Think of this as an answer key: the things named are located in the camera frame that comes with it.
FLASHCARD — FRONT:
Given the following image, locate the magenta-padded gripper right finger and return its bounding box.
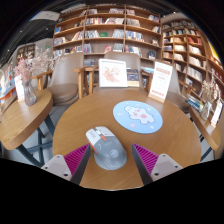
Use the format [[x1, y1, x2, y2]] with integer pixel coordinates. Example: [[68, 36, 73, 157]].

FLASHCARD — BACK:
[[131, 143, 184, 186]]

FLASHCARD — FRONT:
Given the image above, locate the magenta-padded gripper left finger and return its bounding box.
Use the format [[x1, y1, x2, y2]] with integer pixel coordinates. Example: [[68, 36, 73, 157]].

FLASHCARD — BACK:
[[41, 143, 92, 186]]

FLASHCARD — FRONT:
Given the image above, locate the grey computer mouse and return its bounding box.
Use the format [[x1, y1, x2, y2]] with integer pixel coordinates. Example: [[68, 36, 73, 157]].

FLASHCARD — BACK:
[[85, 125, 128, 171]]

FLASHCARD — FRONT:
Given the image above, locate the round light blue mouse pad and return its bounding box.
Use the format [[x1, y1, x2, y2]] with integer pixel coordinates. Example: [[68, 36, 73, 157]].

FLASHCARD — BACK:
[[112, 100, 164, 134]]

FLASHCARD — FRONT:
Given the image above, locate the round wooden side table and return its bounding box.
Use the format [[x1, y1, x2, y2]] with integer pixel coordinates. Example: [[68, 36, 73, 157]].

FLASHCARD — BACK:
[[0, 88, 55, 168], [189, 105, 224, 162]]

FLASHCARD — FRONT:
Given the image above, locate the stack of books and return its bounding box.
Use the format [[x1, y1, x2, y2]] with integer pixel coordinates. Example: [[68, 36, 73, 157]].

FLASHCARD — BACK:
[[185, 94, 204, 113]]

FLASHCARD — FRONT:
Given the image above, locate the glass vase with pale flowers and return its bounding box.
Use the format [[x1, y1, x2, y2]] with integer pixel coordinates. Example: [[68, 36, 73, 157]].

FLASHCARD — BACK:
[[199, 69, 223, 122]]

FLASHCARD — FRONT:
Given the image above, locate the brown padded wooden armchair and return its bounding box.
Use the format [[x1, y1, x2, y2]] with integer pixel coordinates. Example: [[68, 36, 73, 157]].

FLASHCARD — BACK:
[[84, 51, 151, 94], [32, 52, 86, 107], [143, 66, 193, 114]]

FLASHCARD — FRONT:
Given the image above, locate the small white card sign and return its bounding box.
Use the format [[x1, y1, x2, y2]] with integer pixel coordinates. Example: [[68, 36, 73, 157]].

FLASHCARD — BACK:
[[13, 75, 26, 103], [210, 98, 224, 129]]

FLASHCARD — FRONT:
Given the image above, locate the glass vase with pink flowers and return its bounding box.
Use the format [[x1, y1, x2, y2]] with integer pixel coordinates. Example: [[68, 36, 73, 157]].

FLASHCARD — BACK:
[[13, 46, 56, 107]]

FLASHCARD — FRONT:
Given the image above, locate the white red sign stand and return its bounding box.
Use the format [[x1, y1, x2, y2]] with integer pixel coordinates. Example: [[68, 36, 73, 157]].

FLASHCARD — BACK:
[[148, 60, 174, 104]]

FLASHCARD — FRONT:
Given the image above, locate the dark book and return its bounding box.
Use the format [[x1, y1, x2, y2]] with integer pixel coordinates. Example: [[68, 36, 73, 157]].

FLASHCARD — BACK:
[[126, 68, 141, 88]]

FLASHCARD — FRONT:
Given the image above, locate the white framed flower picture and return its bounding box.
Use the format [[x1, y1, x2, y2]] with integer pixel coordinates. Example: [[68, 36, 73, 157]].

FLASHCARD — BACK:
[[98, 58, 129, 89]]

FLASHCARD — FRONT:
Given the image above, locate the curved wooden bookshelf unit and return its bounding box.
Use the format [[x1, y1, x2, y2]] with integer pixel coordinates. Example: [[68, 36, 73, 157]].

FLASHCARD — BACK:
[[160, 18, 224, 111]]

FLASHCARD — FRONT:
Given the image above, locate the small distant bookshelf unit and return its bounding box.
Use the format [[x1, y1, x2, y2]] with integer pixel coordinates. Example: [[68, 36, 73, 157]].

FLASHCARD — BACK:
[[15, 43, 37, 63]]

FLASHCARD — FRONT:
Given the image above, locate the wide wooden bookshelf unit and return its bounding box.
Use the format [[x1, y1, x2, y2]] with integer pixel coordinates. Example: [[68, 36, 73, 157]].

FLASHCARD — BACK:
[[52, 3, 163, 68]]

